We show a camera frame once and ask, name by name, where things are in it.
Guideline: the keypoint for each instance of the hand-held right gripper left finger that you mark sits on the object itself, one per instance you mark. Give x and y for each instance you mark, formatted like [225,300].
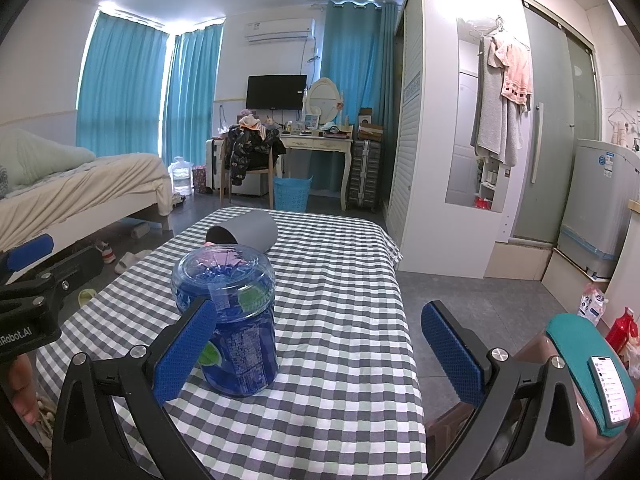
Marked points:
[185,355]

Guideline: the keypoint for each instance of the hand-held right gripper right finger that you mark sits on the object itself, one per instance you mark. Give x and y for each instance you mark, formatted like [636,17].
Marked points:
[452,350]

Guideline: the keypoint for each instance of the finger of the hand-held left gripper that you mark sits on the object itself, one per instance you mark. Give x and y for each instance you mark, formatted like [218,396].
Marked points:
[75,266]
[31,251]

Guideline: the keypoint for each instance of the grey cup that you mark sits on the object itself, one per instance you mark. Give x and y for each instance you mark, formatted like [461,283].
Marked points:
[250,230]

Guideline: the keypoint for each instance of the person's left hand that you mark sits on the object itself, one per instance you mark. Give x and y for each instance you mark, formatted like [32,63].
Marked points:
[24,390]

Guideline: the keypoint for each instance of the white sneaker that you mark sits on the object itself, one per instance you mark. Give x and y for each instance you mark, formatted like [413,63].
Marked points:
[105,252]

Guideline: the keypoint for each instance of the green slipper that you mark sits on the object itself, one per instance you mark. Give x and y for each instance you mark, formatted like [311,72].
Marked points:
[88,297]

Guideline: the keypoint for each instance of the white slipper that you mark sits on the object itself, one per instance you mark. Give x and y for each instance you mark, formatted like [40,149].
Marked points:
[132,261]

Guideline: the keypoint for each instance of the blue transparent plastic jar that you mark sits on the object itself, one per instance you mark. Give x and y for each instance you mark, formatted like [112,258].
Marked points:
[242,345]

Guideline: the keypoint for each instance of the bed with beige sheet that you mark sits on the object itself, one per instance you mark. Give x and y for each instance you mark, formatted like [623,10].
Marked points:
[90,185]

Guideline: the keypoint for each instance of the light green blanket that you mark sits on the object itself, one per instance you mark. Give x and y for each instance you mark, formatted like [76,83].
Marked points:
[35,157]

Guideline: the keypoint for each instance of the teal cushion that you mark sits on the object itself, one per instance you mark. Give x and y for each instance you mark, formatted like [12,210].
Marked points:
[570,345]

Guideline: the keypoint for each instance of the checkered tablecloth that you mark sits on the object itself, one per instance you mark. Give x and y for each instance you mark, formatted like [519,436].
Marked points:
[340,310]

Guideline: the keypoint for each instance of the clear water jug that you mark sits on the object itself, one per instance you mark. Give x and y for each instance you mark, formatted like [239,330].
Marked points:
[180,176]

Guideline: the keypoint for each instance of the white printed packet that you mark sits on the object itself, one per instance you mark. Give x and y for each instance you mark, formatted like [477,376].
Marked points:
[592,307]

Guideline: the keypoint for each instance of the pink gift box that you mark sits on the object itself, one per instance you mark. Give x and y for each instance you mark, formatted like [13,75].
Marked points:
[199,179]

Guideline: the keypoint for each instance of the smartphone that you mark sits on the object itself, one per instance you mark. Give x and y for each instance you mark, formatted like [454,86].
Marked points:
[611,390]

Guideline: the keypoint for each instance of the white suitcase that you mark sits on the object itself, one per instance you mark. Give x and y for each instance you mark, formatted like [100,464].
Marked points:
[212,165]

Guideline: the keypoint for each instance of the red bottle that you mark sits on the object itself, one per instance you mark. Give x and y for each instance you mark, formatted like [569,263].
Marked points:
[622,332]

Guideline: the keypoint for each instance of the wide blue curtain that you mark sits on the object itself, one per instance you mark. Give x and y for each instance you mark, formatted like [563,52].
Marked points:
[120,90]

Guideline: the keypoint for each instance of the wooden chair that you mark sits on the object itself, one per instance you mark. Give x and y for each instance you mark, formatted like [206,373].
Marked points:
[260,180]

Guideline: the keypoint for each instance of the blue laundry basket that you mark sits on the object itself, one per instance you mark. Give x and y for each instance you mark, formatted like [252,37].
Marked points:
[292,194]

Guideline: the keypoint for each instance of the dark ribbed suitcase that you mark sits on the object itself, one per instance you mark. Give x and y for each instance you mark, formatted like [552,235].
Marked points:
[364,175]

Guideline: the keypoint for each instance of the narrow blue curtain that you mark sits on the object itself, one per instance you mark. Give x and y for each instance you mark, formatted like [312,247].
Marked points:
[192,100]

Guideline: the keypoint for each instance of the dark jacket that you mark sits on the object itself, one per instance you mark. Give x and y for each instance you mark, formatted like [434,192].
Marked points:
[245,152]

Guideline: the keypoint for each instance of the white washing machine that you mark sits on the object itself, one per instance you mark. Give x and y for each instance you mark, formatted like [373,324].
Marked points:
[597,200]

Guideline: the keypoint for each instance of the white wardrobe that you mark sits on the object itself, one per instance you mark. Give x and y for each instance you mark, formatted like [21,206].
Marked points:
[430,135]

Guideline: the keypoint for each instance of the grey towel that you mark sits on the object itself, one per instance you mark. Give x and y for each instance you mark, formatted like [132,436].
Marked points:
[492,125]

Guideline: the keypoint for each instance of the cardboard box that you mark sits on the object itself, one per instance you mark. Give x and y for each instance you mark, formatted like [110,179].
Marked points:
[371,130]

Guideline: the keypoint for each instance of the frosted glass door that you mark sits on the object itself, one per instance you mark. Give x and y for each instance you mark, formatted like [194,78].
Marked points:
[555,135]

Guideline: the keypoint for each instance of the white dressing desk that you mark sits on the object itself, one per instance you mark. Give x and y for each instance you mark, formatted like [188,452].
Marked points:
[320,144]

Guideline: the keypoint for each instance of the black television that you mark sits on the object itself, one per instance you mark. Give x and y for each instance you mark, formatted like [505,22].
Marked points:
[276,92]

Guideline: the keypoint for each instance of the white oval mirror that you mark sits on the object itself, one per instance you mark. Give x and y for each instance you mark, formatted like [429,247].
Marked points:
[324,97]

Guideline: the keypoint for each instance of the pink towel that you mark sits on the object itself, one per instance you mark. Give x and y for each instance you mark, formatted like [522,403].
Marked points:
[515,72]

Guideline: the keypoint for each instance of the tall blue curtain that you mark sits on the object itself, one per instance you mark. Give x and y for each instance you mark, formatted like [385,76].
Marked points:
[350,70]

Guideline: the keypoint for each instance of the white air conditioner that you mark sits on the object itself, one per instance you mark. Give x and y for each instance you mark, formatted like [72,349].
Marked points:
[280,30]

